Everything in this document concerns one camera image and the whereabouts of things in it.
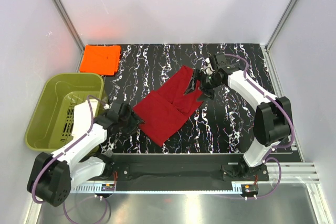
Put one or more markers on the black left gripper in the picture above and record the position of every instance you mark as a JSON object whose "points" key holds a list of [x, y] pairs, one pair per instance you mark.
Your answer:
{"points": [[135, 121]]}

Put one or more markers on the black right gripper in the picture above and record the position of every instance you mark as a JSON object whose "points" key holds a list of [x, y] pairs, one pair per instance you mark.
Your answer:
{"points": [[207, 94]]}

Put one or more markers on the red t shirt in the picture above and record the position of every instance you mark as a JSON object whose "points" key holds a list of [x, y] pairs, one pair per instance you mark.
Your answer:
{"points": [[165, 110]]}

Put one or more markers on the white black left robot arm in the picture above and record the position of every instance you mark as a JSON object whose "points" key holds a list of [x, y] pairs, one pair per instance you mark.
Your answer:
{"points": [[55, 174]]}

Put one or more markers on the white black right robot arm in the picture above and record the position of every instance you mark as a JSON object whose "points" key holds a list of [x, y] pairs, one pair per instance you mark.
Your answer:
{"points": [[273, 115]]}

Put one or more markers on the folded orange t shirt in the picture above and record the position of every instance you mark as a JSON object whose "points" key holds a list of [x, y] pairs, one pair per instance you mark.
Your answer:
{"points": [[102, 60]]}

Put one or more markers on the left orange connector block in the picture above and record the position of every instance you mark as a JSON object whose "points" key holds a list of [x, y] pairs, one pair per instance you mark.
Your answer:
{"points": [[108, 187]]}

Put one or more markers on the orange connector block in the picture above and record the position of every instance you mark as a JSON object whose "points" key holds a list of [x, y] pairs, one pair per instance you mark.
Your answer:
{"points": [[108, 187], [250, 188]]}

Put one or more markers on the olive green plastic bin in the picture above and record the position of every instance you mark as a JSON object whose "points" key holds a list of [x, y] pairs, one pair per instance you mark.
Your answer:
{"points": [[52, 122]]}

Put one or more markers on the right orange connector block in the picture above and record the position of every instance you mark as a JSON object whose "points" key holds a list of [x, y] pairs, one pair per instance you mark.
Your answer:
{"points": [[250, 188]]}

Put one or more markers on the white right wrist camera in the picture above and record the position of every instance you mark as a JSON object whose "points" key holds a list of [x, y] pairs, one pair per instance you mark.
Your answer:
{"points": [[208, 67]]}

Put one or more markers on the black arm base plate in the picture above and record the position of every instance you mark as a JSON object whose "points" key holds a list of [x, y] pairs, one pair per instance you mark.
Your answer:
{"points": [[180, 172]]}

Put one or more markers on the aluminium frame rail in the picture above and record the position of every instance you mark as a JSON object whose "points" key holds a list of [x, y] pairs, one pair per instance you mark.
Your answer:
{"points": [[288, 173]]}

